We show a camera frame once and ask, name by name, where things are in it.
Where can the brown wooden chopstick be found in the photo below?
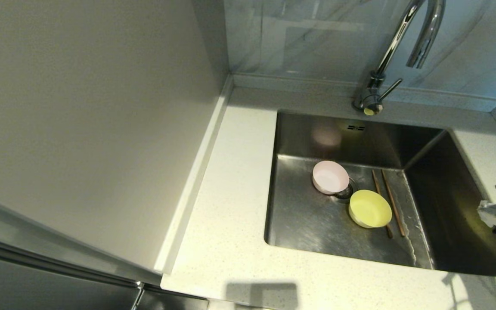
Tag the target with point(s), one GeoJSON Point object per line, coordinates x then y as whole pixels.
{"type": "Point", "coordinates": [395, 202]}
{"type": "Point", "coordinates": [376, 181]}

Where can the yellow plastic bowl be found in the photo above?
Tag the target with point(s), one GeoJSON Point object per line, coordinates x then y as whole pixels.
{"type": "Point", "coordinates": [370, 209]}

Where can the pink plastic bowl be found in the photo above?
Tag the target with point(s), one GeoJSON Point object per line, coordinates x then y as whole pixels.
{"type": "Point", "coordinates": [330, 176]}

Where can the stainless steel sink basin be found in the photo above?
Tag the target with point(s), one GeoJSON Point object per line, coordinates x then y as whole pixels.
{"type": "Point", "coordinates": [299, 224]}

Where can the round metal drain strainer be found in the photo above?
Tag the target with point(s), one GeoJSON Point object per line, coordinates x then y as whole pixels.
{"type": "Point", "coordinates": [345, 193]}

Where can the chrome gooseneck faucet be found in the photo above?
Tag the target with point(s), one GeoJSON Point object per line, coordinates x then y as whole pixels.
{"type": "Point", "coordinates": [375, 85]}

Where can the dark grey cabinet front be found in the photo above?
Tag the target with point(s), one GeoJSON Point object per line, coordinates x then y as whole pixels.
{"type": "Point", "coordinates": [37, 280]}

